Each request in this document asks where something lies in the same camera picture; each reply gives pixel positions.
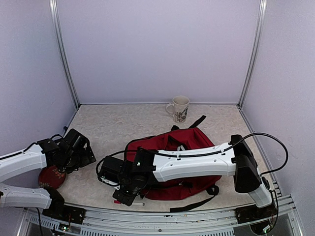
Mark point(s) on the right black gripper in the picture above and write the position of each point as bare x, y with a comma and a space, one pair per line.
127, 201

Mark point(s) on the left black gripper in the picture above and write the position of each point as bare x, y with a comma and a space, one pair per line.
85, 160

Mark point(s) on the red cap marker long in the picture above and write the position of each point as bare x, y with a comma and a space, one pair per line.
133, 204

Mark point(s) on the red backpack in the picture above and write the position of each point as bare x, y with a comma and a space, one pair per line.
180, 188

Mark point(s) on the red cap marker short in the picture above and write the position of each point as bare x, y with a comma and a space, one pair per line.
180, 148

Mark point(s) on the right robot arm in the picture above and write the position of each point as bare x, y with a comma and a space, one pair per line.
149, 167

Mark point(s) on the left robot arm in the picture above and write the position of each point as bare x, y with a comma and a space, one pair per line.
67, 153

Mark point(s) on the red floral lacquer dish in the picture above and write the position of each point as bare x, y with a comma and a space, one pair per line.
51, 177

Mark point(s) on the white patterned ceramic mug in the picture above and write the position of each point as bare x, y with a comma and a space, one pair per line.
178, 108

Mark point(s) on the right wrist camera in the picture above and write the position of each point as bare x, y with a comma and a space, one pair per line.
109, 179

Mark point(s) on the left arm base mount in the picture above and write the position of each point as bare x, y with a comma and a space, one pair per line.
68, 214

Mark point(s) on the front aluminium rail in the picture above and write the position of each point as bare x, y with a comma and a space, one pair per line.
108, 222

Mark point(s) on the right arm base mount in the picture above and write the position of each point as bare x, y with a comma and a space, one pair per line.
252, 213

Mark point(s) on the left aluminium frame post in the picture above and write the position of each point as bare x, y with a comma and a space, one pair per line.
58, 32

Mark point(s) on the aluminium frame post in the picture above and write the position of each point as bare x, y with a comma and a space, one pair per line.
254, 52
58, 32

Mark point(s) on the right aluminium frame post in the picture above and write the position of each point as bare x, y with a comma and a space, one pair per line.
254, 52

